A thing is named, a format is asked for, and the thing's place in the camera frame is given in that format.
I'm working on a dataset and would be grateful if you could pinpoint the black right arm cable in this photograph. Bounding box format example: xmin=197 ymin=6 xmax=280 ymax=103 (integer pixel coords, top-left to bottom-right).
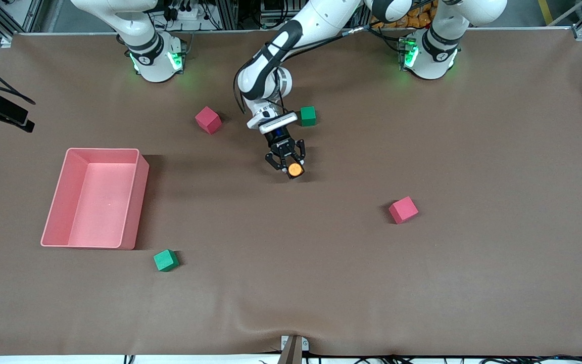
xmin=0 ymin=51 xmax=36 ymax=105

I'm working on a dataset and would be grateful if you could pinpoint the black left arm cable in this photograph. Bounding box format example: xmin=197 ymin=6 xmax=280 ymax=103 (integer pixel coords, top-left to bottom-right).
xmin=233 ymin=23 xmax=387 ymax=116

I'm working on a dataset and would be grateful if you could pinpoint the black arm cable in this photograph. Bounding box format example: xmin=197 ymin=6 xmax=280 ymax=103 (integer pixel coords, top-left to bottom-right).
xmin=0 ymin=51 xmax=36 ymax=105
xmin=233 ymin=23 xmax=387 ymax=116

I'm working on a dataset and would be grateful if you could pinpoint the pink foam cube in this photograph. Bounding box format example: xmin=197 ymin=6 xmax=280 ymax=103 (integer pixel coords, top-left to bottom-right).
xmin=195 ymin=106 xmax=222 ymax=135
xmin=389 ymin=196 xmax=419 ymax=224

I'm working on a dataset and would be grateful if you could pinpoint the white power strip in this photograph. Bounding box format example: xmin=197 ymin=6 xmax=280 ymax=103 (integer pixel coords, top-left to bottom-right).
xmin=167 ymin=4 xmax=202 ymax=21

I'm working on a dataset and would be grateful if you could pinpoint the pink plastic tray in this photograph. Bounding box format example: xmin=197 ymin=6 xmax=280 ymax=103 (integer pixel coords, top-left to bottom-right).
xmin=40 ymin=148 xmax=150 ymax=250

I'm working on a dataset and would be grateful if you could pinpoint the brown table cover mat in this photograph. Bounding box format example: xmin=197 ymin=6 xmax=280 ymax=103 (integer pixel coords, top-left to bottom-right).
xmin=0 ymin=28 xmax=582 ymax=357

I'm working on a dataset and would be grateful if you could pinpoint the orange items pile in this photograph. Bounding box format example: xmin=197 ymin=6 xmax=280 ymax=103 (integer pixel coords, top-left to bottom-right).
xmin=370 ymin=4 xmax=433 ymax=29

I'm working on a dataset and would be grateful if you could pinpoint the metal table clamp bracket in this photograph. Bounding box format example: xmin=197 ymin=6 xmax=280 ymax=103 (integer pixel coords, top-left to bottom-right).
xmin=280 ymin=335 xmax=310 ymax=364

